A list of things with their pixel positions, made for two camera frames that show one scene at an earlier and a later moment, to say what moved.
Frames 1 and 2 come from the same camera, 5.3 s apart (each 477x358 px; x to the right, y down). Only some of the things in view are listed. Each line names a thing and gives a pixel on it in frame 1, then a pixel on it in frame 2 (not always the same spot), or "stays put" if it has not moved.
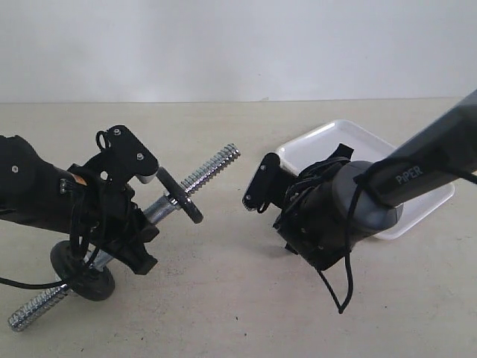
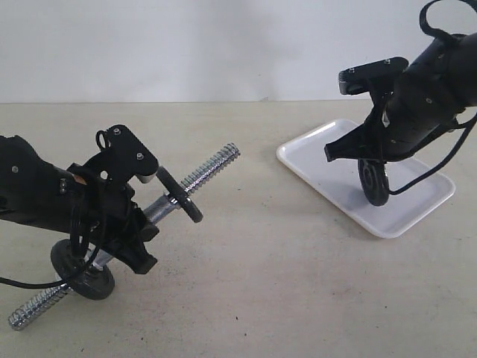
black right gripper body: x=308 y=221 -> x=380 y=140
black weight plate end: x=179 y=195 stays put
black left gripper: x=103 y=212 stays put
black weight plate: x=78 y=276 stays put
